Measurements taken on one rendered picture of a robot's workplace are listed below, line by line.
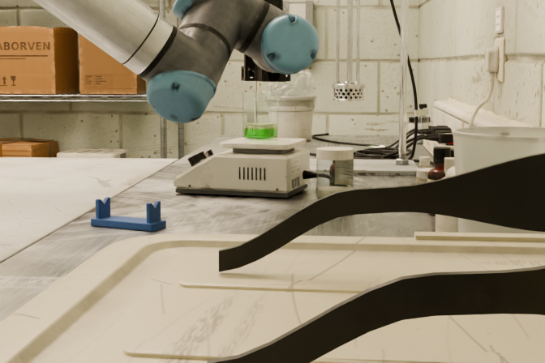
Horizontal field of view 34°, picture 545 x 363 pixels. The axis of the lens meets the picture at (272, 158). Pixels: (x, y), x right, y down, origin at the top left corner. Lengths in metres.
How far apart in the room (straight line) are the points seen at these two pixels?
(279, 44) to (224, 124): 2.75
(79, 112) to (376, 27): 1.35
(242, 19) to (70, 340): 0.94
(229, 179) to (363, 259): 1.11
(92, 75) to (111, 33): 2.56
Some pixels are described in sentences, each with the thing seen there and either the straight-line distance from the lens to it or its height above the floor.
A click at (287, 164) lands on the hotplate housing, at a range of 1.42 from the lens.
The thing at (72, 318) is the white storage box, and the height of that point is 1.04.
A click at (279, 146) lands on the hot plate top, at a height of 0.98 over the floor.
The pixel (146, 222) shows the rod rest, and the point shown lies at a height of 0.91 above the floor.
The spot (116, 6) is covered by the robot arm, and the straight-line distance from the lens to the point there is 1.06.
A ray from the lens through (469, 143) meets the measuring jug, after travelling 0.86.
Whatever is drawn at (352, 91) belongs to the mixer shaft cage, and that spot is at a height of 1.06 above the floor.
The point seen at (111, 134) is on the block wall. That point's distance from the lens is 3.99.
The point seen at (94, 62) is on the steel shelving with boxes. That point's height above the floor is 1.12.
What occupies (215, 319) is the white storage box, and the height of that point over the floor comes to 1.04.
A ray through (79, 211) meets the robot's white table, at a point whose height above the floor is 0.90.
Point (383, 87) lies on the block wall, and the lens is 3.85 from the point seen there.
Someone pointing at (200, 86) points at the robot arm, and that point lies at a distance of 1.07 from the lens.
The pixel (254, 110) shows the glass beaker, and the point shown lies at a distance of 1.47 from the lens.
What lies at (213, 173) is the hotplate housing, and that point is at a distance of 1.45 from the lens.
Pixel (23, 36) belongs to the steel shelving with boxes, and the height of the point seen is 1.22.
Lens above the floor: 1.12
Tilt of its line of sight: 6 degrees down
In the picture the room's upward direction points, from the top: straight up
